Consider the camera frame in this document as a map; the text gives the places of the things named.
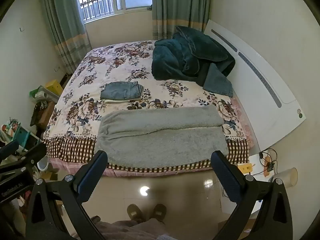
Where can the folded blue jeans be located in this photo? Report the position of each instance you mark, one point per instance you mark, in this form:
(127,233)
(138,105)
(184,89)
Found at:
(120,91)

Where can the teal pillow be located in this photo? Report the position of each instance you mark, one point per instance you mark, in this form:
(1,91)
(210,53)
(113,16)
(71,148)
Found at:
(217,82)

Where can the white nightstand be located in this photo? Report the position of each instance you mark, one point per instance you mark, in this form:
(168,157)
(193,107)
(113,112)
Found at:
(255,160)

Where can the grey fluffy towel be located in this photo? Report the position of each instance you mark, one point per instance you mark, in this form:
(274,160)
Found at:
(162,142)

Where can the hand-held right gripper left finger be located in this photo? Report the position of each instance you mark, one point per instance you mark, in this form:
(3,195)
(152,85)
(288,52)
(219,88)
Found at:
(85,181)

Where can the folded cream cloth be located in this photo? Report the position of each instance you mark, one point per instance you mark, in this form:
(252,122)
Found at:
(117,101)

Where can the large yellow box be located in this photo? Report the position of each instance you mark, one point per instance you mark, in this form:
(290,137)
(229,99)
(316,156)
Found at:
(53,87)

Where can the yellow card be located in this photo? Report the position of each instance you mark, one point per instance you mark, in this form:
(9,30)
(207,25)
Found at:
(246,168)

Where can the orange power strip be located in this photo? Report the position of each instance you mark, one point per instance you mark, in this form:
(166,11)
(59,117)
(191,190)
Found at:
(268,163)

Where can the white cylindrical cup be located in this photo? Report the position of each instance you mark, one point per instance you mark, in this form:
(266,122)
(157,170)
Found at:
(285,177)

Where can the green striped curtain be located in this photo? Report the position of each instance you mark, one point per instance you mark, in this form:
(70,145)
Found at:
(62,30)
(175,5)

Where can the dark wooden cabinet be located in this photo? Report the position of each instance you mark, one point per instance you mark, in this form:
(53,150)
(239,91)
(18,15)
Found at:
(42,116)

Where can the brown blue patterned tablecloth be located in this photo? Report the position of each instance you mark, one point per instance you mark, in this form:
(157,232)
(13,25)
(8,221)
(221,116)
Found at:
(112,62)

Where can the person's fleece clothing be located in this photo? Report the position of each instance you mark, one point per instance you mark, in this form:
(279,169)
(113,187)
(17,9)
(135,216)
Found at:
(130,230)

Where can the teal and white shelf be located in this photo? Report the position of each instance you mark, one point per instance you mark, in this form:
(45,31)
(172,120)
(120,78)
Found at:
(25,136)

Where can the white bucket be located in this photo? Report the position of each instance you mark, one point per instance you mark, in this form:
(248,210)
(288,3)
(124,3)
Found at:
(43,166)

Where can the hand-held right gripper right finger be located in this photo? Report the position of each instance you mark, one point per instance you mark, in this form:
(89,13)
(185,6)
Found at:
(228,180)

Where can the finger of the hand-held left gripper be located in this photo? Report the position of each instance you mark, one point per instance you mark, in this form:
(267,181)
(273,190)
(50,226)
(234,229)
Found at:
(30,155)
(8,150)

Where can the dark teal blanket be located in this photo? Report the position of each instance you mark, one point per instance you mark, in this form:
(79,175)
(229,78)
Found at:
(170,60)

